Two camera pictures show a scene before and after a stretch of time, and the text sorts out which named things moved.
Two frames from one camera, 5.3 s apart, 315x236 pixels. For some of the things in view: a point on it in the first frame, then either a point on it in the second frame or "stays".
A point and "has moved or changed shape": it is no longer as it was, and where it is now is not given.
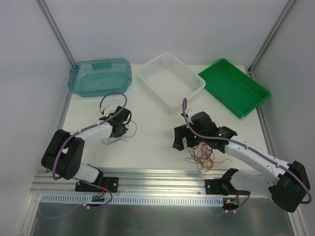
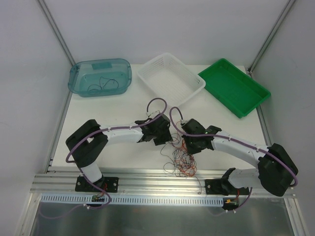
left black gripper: [119, 129] → [162, 137]
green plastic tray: [239, 92] stays
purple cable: [125, 136] has moved or changed shape
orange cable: [203, 153] → [186, 164]
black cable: [203, 155] → [181, 163]
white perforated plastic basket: [173, 82] stays
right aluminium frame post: [271, 35] stays
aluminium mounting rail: [134, 181] stays
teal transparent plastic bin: [100, 77] stays
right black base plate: [222, 187] stays
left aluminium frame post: [57, 33] stays
